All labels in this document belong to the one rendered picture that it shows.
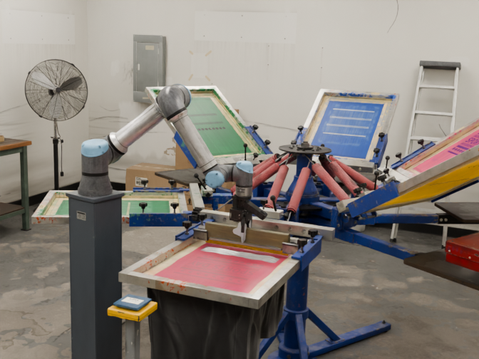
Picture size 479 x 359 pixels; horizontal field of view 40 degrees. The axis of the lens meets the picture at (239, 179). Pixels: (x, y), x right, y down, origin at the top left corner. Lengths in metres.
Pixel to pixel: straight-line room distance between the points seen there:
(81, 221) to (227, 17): 4.77
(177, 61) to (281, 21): 1.33
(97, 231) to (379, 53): 4.55
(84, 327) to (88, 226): 0.48
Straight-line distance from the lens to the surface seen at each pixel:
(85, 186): 2.93
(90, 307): 3.06
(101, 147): 2.90
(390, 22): 6.88
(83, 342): 3.17
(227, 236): 2.99
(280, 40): 7.17
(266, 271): 2.73
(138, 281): 2.56
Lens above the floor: 1.88
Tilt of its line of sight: 12 degrees down
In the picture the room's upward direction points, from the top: 2 degrees clockwise
